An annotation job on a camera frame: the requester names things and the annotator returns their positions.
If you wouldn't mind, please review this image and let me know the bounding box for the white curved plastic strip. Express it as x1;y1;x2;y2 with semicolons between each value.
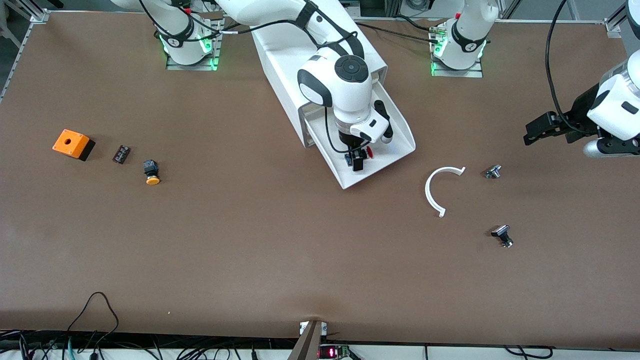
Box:
425;166;467;218

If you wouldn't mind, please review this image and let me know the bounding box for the red push button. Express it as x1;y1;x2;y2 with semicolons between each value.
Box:
344;146;374;167

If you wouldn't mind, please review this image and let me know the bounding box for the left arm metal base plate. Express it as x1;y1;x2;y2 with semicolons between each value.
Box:
430;25;484;79

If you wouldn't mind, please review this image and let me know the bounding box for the black-headed silver switch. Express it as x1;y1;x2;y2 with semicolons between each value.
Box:
490;224;514;249

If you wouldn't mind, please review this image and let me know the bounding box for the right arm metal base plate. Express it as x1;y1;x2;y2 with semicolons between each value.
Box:
165;12;223;71

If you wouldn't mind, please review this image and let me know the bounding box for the aluminium frame profile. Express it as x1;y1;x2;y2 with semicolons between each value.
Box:
604;17;626;39
0;0;49;103

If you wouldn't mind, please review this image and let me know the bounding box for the black cable behind cabinet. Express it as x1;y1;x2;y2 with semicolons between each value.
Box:
355;15;441;44

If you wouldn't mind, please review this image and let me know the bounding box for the brown wedge-shaped post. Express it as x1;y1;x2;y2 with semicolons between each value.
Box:
286;320;328;360

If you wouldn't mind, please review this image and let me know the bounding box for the red digit display module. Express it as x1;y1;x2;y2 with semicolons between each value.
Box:
318;344;352;360

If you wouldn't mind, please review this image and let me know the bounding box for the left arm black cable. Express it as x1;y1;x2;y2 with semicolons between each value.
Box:
544;0;601;137

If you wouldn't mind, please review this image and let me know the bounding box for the yellow push button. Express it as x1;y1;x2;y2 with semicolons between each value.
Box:
143;159;161;186

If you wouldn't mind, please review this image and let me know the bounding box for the orange box with hole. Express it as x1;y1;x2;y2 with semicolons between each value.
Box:
52;129;96;162

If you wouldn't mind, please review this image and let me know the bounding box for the black cable below table edge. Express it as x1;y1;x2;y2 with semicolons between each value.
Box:
504;345;552;359

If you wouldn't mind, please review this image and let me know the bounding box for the black looped cable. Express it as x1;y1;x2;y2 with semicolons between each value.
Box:
67;292;120;337

